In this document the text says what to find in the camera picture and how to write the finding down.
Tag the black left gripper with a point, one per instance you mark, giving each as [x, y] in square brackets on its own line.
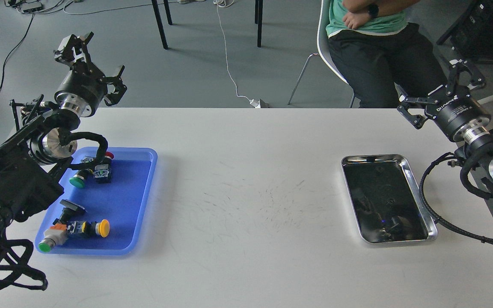
[79, 92]

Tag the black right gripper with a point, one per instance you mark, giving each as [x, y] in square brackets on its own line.
[458, 112]

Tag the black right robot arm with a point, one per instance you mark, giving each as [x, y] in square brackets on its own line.
[474, 158]

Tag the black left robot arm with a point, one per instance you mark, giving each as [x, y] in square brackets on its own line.
[45, 145]

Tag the silver metal tray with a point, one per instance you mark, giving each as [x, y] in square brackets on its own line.
[385, 200]

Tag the blue plastic tray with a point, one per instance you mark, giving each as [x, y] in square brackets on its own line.
[122, 202]

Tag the person's hand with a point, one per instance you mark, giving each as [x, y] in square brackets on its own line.
[355, 20]

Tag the black equipment case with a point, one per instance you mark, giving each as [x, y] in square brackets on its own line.
[471, 34]

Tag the seated person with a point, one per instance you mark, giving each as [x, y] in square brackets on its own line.
[413, 64]

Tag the black wristwatch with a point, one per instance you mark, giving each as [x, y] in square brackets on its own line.
[373, 10]

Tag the white chair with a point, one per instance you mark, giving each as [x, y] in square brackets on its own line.
[321, 47]

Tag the red push button switch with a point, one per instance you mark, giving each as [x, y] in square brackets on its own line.
[102, 173]

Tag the dark green push button switch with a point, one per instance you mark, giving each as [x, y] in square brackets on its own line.
[78, 180]

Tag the black selector switch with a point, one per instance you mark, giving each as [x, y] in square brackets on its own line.
[69, 211]

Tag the yellow push button switch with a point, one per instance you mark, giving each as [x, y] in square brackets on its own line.
[86, 229]

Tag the light green push button switch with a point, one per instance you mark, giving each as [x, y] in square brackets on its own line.
[55, 235]

